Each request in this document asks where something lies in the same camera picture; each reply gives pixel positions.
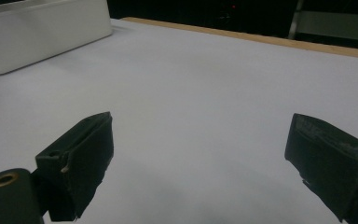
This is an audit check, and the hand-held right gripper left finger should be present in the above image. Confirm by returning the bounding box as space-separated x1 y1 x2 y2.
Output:
35 111 115 222

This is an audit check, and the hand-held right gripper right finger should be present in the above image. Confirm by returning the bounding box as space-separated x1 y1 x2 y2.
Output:
284 113 358 224

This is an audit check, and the white plastic bin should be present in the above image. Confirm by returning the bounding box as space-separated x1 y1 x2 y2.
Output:
0 0 113 76

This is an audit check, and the white metal stand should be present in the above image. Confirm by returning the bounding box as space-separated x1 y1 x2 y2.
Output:
288 0 358 43

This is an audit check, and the dark equipment with red light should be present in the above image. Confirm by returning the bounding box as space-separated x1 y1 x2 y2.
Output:
211 0 253 22

